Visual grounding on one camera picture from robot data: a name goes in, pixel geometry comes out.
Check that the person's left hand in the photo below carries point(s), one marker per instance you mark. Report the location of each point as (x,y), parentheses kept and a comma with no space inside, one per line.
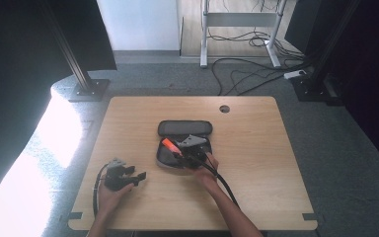
(110,199)

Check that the white power strip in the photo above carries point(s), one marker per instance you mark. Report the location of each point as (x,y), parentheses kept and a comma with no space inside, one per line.
(294,74)

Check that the person's right hand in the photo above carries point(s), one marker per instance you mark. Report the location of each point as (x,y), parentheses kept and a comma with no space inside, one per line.
(209,173)

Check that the black zippered tool case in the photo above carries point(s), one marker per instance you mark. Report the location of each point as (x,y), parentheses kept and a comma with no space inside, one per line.
(184,128)

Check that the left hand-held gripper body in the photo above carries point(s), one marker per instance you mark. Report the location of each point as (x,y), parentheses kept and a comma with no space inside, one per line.
(115,177)

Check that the grey metal desk frame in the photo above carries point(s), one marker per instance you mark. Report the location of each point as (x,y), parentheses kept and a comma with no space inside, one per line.
(240,19)

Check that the white board panel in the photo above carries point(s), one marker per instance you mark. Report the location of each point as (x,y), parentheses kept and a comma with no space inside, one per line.
(138,23)

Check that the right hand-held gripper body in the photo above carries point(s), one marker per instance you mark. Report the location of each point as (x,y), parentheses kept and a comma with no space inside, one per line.
(194,141)

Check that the black metal stand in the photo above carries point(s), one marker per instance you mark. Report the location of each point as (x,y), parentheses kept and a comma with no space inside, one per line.
(79,70)
(316,85)

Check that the orange marker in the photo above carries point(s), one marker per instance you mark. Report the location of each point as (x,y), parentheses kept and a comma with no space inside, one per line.
(170,145)

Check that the dark curtain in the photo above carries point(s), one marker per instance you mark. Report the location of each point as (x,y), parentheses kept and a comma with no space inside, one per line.
(16,65)
(371,65)

